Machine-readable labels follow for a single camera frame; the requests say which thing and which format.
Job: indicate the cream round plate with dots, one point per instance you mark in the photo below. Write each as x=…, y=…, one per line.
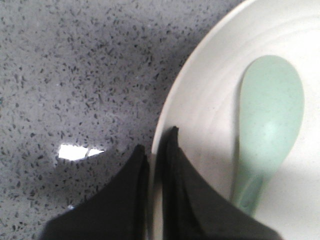
x=203, y=104

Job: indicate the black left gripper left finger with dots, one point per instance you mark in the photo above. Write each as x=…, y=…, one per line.
x=117, y=212

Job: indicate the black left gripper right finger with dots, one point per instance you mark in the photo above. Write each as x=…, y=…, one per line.
x=193, y=210

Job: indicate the mint green spoon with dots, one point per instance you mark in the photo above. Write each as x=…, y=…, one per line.
x=271, y=109

